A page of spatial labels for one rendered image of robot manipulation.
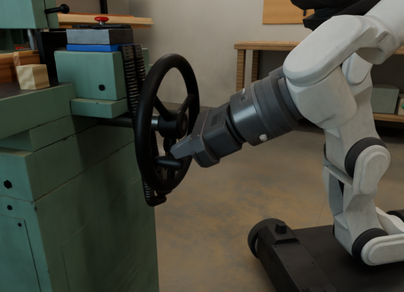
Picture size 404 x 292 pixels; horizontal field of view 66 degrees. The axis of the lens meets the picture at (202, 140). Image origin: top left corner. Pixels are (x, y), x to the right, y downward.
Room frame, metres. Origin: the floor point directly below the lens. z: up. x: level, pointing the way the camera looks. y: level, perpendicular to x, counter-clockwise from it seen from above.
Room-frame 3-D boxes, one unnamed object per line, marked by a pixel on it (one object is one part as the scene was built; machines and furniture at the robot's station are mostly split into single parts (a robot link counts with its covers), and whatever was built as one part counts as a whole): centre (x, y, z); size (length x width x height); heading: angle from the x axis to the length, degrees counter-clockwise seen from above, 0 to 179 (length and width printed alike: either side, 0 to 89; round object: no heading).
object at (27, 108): (0.70, 0.28, 0.87); 0.61 x 0.30 x 0.06; 161
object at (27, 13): (0.75, 0.40, 1.03); 0.14 x 0.07 x 0.09; 71
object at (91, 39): (0.68, 0.20, 0.99); 0.13 x 0.11 x 0.06; 161
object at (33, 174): (0.78, 0.50, 0.76); 0.57 x 0.45 x 0.09; 71
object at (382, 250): (0.96, -0.63, 0.28); 0.21 x 0.20 x 0.13; 101
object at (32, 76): (0.56, 0.30, 0.92); 0.04 x 0.03 x 0.04; 168
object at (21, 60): (0.71, 0.34, 0.92); 0.17 x 0.02 x 0.05; 161
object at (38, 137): (0.72, 0.33, 0.82); 0.40 x 0.21 x 0.04; 161
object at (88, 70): (0.67, 0.20, 0.91); 0.15 x 0.14 x 0.09; 161
